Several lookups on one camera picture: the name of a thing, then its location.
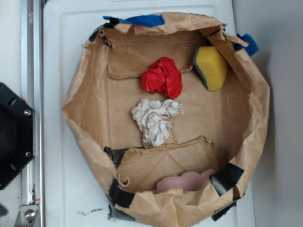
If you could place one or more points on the aluminium frame rail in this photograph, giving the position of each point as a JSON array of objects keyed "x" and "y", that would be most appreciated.
[{"x": 32, "y": 209}]

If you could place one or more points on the yellow sponge with green pad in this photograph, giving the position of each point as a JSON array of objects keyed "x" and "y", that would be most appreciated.
[{"x": 211, "y": 66}]

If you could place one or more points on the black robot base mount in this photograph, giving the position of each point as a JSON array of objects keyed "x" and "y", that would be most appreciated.
[{"x": 16, "y": 135}]

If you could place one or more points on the crumpled red paper ball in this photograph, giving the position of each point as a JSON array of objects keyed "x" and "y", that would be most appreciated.
[{"x": 162, "y": 77}]

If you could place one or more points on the white paper ball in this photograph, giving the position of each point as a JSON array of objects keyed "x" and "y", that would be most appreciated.
[{"x": 151, "y": 117}]

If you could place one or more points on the brown paper lined cardboard box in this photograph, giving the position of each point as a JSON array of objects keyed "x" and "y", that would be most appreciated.
[{"x": 171, "y": 119}]

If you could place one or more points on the blue tape piece right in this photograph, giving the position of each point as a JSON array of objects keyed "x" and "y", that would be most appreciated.
[{"x": 251, "y": 49}]

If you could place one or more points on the blue tape strip top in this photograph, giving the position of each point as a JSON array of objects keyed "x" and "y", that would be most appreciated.
[{"x": 143, "y": 20}]

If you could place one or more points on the pink soft cloth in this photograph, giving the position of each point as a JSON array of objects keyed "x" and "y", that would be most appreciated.
[{"x": 188, "y": 181}]

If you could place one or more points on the white plastic tray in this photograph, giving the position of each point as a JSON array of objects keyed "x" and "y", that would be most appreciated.
[{"x": 73, "y": 197}]

